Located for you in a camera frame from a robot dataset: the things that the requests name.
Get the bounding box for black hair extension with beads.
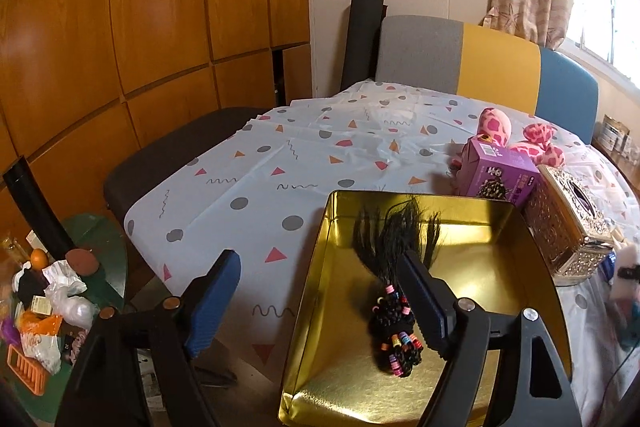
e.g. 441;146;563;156
352;198;440;378

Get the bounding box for ornate silver tissue box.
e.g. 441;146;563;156
523;165;613;287

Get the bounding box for gold metal tray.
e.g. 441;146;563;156
279;191;580;426

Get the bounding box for wooden side desk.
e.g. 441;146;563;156
591;141;640;192

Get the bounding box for green glass side table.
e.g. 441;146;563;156
1;213;127;423

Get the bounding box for purple snack box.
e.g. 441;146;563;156
456;138;540;207

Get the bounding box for pink spotted plush toy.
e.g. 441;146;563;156
451;107;566;170

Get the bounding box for grey yellow blue chair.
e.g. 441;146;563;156
340;0;600;145

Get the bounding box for window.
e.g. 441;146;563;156
567;0;639;84

